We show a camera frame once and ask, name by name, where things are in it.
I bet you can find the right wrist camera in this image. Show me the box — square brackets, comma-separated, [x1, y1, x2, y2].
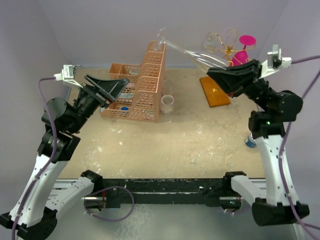
[259, 44, 292, 79]

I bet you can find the clear wine glass back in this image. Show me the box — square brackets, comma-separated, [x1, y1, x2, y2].
[153, 27, 228, 73]

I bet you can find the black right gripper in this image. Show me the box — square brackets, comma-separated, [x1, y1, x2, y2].
[207, 58, 275, 112]

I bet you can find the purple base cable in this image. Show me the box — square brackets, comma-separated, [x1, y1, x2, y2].
[83, 186, 135, 222]
[224, 203, 251, 216]

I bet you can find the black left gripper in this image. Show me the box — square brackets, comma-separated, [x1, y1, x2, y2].
[69, 73, 129, 132]

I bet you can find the clear flute wine glass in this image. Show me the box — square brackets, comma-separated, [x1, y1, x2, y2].
[163, 79, 175, 96]

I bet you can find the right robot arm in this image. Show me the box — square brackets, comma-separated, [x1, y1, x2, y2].
[206, 57, 310, 227]

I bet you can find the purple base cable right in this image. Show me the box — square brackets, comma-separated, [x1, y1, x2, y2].
[224, 203, 251, 216]

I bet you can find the pink wine glass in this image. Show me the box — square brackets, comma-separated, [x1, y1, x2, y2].
[229, 35, 256, 67]

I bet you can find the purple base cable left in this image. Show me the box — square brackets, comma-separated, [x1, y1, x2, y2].
[83, 186, 135, 222]

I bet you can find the clear wine glass far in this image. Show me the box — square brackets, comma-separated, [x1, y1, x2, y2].
[202, 32, 217, 48]

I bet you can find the gold wire wine glass rack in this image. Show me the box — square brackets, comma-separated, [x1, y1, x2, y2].
[203, 28, 251, 64]

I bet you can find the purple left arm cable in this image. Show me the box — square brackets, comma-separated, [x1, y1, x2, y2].
[10, 76, 59, 240]

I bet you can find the blue white small jar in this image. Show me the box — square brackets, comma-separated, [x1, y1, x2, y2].
[244, 133, 257, 148]

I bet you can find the peach plastic file organizer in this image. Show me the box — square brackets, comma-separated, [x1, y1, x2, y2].
[100, 40, 166, 123]

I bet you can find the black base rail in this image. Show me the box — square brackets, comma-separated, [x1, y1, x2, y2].
[81, 170, 246, 208]

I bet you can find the clear round wine glass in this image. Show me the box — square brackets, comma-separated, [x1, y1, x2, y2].
[160, 95, 174, 124]

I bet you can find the wooden rack base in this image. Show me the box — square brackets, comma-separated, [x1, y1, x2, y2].
[199, 76, 231, 108]

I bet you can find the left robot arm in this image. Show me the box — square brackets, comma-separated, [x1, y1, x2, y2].
[0, 73, 129, 240]

